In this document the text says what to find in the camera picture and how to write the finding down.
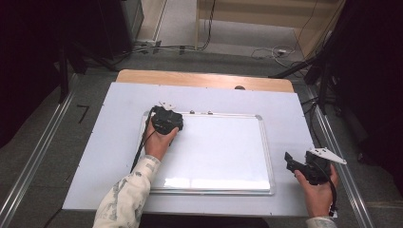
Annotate white coiled cable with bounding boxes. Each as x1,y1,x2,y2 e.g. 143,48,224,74
250,45,297,68

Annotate large white panel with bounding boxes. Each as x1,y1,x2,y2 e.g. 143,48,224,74
62,82,338,219

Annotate dark curtain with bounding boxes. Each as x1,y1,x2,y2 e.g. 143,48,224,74
0,0,106,150
326,0,403,198

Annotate black cabinet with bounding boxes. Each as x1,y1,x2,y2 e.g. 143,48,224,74
96,0,145,60

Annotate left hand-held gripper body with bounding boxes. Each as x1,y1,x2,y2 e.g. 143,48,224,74
150,102,179,136

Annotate aluminium floor rail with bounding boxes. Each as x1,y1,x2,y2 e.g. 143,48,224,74
307,85,376,228
0,74,80,228

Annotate silver framed whiteboard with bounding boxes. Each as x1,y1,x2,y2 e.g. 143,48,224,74
139,109,276,197

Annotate wooden table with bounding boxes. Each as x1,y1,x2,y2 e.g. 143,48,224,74
115,68,296,94

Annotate person's left hand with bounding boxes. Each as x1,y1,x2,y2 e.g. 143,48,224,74
144,121,181,162

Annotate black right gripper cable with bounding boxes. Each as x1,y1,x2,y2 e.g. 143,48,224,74
312,160,338,219

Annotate beige wooden furniture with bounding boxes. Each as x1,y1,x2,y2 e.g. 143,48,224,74
194,0,346,60

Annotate grey power strip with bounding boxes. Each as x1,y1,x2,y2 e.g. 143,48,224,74
135,39,163,54

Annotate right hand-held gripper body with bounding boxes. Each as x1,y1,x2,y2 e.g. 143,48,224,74
302,146,348,186

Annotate person's right hand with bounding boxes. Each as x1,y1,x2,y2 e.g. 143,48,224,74
293,164,340,219

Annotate black hanging cable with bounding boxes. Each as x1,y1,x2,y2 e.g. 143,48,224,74
195,0,218,51

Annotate black metal stand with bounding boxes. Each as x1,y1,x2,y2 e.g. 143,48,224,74
268,47,338,116
56,39,120,105

